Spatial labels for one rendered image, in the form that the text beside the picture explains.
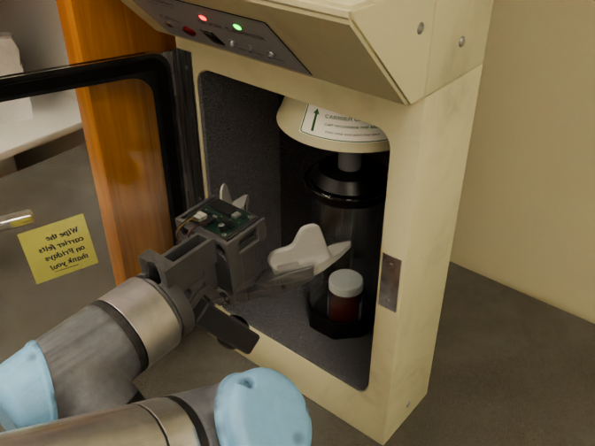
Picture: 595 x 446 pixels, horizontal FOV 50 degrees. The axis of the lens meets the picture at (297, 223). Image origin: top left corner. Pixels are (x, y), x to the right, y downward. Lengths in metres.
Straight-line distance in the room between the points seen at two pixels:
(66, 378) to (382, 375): 0.38
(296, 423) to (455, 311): 0.64
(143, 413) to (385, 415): 0.45
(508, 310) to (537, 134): 0.28
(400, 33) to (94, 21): 0.37
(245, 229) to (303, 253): 0.08
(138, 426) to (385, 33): 0.31
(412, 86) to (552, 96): 0.48
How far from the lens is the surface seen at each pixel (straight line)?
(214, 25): 0.59
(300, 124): 0.68
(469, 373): 0.96
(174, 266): 0.56
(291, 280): 0.63
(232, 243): 0.58
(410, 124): 0.57
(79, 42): 0.74
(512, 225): 1.10
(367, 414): 0.83
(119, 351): 0.54
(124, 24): 0.77
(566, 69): 0.97
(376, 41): 0.47
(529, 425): 0.92
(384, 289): 0.68
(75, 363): 0.53
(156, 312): 0.56
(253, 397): 0.42
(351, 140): 0.66
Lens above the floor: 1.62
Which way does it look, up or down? 34 degrees down
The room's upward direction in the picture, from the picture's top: straight up
